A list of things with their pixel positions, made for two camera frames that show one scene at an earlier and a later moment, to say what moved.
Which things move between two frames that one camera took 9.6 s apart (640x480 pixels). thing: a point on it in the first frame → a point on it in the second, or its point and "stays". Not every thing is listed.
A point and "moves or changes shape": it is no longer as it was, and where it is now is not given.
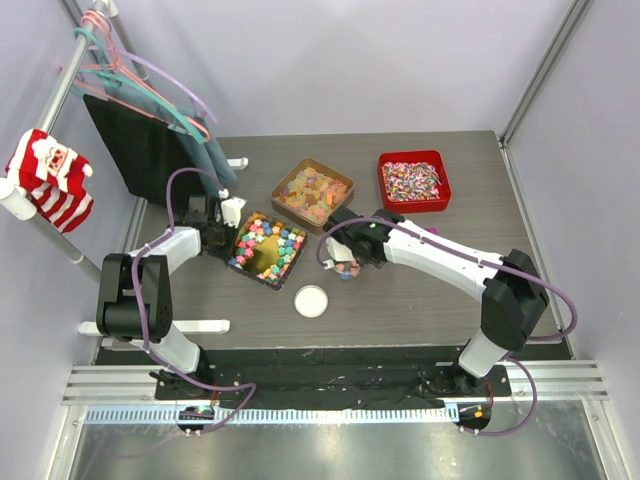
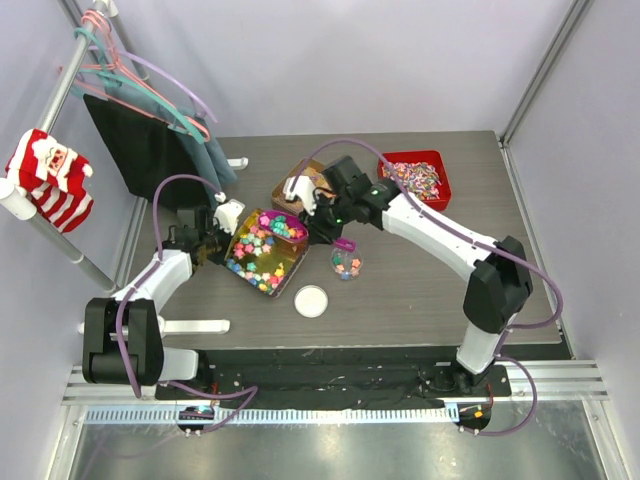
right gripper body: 371,261 → 328,219
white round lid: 310,301 stays
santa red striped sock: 55,177 stays
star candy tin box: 268,250 moves or changes shape
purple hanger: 198,106 stays
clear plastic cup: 347,269 stays
